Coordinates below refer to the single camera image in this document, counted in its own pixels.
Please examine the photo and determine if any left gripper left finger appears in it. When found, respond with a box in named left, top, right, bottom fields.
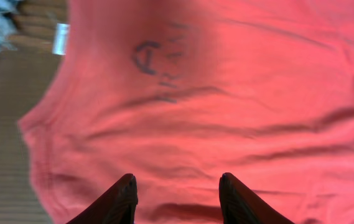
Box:
left=67, top=174, right=138, bottom=224

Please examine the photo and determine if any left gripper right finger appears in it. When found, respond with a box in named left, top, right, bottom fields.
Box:
left=219, top=172, right=294, bottom=224

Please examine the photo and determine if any red t-shirt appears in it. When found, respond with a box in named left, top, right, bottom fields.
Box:
left=19, top=0, right=354, bottom=223

